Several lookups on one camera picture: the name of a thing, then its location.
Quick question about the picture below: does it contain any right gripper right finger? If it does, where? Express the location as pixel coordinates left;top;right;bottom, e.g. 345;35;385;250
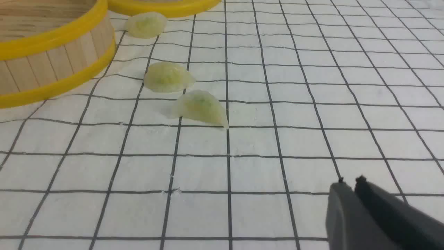
354;176;444;250

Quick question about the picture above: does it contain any bamboo steamer lid yellow rim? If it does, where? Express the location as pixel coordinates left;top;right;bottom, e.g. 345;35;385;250
108;0;221;18

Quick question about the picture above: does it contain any white black-grid tablecloth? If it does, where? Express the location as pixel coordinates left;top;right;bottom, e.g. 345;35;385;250
1;0;444;250

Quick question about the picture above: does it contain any green dumpling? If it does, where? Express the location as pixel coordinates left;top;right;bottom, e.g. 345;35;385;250
169;90;229;130
124;12;168;39
143;61;196;92

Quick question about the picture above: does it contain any bamboo steamer tray yellow rim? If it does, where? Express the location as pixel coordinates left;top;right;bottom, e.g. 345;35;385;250
0;0;116;109

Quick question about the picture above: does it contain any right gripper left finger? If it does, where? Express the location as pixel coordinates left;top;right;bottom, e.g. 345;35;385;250
326;178;399;250

